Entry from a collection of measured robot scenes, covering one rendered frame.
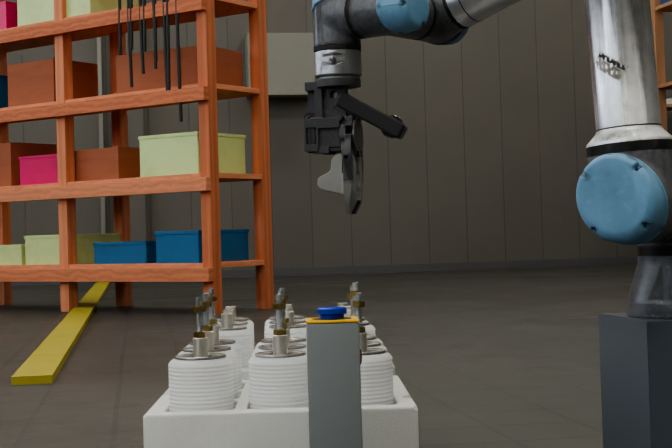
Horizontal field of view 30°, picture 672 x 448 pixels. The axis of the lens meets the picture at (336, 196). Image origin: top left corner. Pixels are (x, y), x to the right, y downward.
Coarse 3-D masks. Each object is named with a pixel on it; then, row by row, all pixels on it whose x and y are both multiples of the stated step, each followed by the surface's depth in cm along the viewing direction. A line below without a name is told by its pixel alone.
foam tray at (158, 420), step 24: (168, 408) 186; (240, 408) 181; (288, 408) 180; (384, 408) 178; (408, 408) 178; (144, 432) 177; (168, 432) 177; (192, 432) 177; (216, 432) 177; (240, 432) 177; (264, 432) 178; (288, 432) 178; (384, 432) 178; (408, 432) 178
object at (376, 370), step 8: (368, 360) 181; (376, 360) 182; (384, 360) 182; (360, 368) 181; (368, 368) 181; (376, 368) 182; (384, 368) 182; (368, 376) 181; (376, 376) 182; (384, 376) 182; (392, 376) 185; (368, 384) 181; (376, 384) 182; (384, 384) 182; (392, 384) 185; (368, 392) 181; (376, 392) 181; (384, 392) 182; (392, 392) 185; (368, 400) 181; (376, 400) 181; (384, 400) 182; (392, 400) 184
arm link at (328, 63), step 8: (320, 56) 196; (328, 56) 195; (336, 56) 195; (344, 56) 195; (352, 56) 196; (360, 56) 198; (320, 64) 196; (328, 64) 195; (336, 64) 195; (344, 64) 195; (352, 64) 196; (360, 64) 197; (320, 72) 196; (328, 72) 195; (336, 72) 195; (344, 72) 195; (352, 72) 195; (360, 72) 197
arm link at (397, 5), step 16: (352, 0) 192; (368, 0) 190; (384, 0) 188; (400, 0) 187; (416, 0) 189; (352, 16) 192; (368, 16) 190; (384, 16) 189; (400, 16) 187; (416, 16) 189; (432, 16) 196; (352, 32) 194; (368, 32) 192; (384, 32) 191; (400, 32) 190; (416, 32) 195
